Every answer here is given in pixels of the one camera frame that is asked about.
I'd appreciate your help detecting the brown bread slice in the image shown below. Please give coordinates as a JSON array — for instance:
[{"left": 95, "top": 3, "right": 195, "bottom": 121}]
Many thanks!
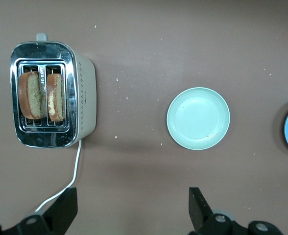
[
  {"left": 18, "top": 70, "right": 47, "bottom": 120},
  {"left": 47, "top": 73, "right": 67, "bottom": 122}
]

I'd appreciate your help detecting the beige and chrome toaster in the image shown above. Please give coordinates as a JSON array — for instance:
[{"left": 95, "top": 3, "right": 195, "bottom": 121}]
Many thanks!
[{"left": 10, "top": 33, "right": 97, "bottom": 149}]

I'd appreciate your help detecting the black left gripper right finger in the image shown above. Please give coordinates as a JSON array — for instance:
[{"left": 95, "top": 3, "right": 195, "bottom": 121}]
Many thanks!
[{"left": 188, "top": 187, "right": 286, "bottom": 235}]

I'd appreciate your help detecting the light green plate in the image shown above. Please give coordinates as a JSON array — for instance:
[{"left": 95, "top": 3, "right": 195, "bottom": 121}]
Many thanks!
[{"left": 166, "top": 87, "right": 231, "bottom": 150}]

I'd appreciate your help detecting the white toaster power cable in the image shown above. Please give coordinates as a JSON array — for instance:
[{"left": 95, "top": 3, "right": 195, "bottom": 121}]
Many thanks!
[{"left": 35, "top": 139, "right": 83, "bottom": 213}]

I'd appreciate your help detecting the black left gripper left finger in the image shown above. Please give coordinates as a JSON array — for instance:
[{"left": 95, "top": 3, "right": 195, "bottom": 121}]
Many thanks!
[{"left": 0, "top": 187, "right": 78, "bottom": 235}]

